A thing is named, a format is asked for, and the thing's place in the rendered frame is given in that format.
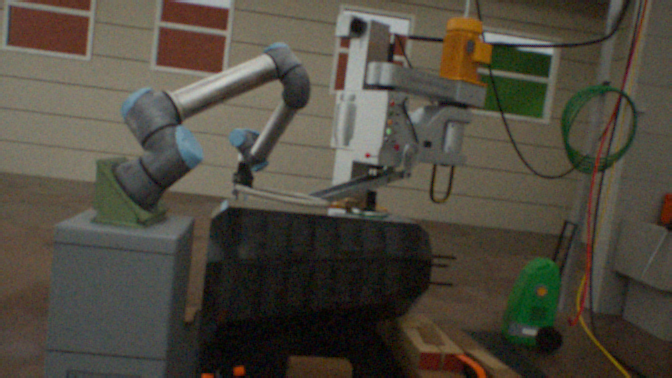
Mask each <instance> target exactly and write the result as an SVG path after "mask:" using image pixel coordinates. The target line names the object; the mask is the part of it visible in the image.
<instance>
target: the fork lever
mask: <svg viewBox="0 0 672 378"><path fill-rule="evenodd" d="M404 172H405V170H402V171H395V167H391V168H388V169H385V170H381V171H380V175H381V176H382V177H379V178H376V179H373V180H370V182H366V179H365V178H366V175H364V176H361V177H357V178H354V179H351V180H347V182H344V183H341V184H338V185H334V186H330V187H327V188H324V189H321V190H318V191H313V192H310V193H308V196H313V197H318V199H321V200H325V201H328V202H329V203H330V204H331V203H335V202H338V201H341V200H344V199H346V197H349V196H353V195H356V194H359V193H362V192H365V191H369V190H372V189H375V188H378V187H381V186H383V185H387V184H390V183H393V182H396V180H399V179H403V178H404Z"/></svg>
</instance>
